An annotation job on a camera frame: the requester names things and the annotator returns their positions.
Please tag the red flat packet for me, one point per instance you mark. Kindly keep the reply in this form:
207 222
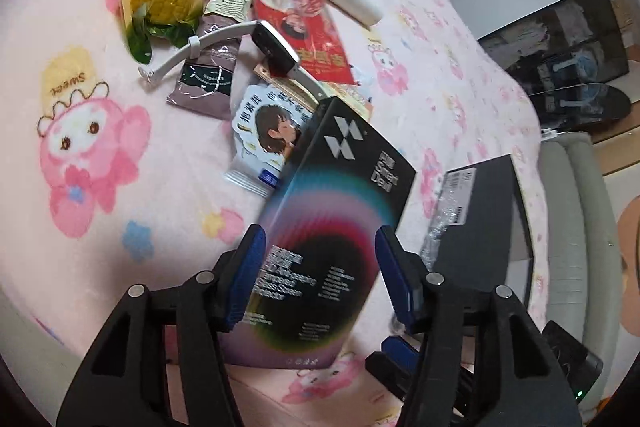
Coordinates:
310 22

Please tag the black rainbow gradient box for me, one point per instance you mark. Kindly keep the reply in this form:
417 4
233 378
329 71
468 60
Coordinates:
330 207

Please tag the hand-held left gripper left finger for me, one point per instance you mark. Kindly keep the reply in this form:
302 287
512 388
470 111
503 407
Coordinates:
245 277

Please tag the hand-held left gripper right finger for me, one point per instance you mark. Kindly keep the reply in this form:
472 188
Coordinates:
395 277

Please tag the black cardboard box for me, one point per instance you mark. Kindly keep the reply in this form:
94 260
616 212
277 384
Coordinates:
490 217

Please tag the beige card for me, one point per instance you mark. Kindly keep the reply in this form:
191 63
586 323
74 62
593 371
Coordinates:
350 99

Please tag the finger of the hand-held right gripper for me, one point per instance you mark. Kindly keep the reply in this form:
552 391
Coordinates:
400 357

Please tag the brown sachet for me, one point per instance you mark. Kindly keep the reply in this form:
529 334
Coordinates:
205 82

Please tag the pink printed blanket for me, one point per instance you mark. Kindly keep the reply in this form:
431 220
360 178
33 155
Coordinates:
150 207

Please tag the dark glass display cabinet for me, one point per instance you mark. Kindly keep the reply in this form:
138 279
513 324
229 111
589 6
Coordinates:
565 37

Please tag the white band smartwatch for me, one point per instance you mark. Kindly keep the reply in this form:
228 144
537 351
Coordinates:
275 49

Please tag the white cartoon face packet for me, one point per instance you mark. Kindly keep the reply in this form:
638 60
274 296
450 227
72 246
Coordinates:
260 132

